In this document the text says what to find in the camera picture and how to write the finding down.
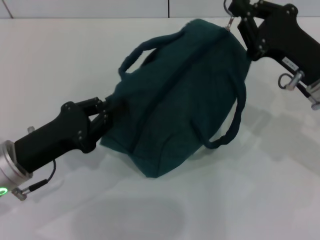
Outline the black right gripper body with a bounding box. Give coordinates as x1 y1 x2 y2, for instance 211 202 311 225
246 3 320 88

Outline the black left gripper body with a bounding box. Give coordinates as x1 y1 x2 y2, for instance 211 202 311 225
14 101 110 174

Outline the dark teal insulated lunch bag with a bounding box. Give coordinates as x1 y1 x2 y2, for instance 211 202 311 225
99 0 252 179

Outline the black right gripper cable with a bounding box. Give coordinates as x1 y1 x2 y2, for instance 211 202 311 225
277 70 320 111

